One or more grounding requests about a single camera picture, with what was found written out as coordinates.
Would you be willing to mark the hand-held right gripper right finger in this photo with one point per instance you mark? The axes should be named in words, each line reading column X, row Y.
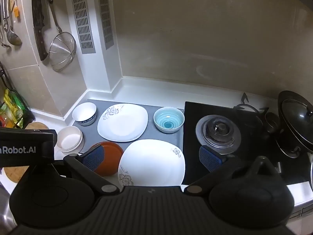
column 210, row 158

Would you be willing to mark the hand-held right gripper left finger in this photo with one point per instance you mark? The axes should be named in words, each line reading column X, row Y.
column 94, row 158

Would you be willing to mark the cream plastic bowl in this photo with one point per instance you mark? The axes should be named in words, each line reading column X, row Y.
column 69, row 138

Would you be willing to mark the white square floral plate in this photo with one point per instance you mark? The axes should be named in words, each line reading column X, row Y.
column 122, row 124
column 151, row 164

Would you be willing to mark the light blue ceramic bowl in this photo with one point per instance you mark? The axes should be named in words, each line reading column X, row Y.
column 168, row 120

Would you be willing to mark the grey counter mat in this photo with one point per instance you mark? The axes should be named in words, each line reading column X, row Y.
column 90, row 133

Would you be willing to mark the round metal gas burner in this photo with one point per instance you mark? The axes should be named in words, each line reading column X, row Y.
column 220, row 132

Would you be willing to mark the round wooden cutting board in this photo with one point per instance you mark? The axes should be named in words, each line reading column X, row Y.
column 14, row 174

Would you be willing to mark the green yellow packet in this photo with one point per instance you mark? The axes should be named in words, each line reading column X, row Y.
column 9, row 107

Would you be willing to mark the black glass gas stove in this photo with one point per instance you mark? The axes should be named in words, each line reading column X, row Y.
column 190, row 127

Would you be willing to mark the black iron pot support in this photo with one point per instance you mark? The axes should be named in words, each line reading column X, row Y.
column 244, row 107

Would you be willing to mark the steel sink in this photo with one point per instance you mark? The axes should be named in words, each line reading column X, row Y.
column 5, row 205

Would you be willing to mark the small dark gas burner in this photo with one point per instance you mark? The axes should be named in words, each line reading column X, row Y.
column 272, row 121

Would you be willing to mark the steel spoon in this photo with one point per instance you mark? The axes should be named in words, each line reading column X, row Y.
column 4, row 44

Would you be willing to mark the steel ladle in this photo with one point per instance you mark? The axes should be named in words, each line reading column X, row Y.
column 14, row 38

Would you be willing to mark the dark cleaver knife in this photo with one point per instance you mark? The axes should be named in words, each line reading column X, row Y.
column 39, row 22

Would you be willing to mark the grey slotted wall vent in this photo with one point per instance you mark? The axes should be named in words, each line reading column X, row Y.
column 83, row 19

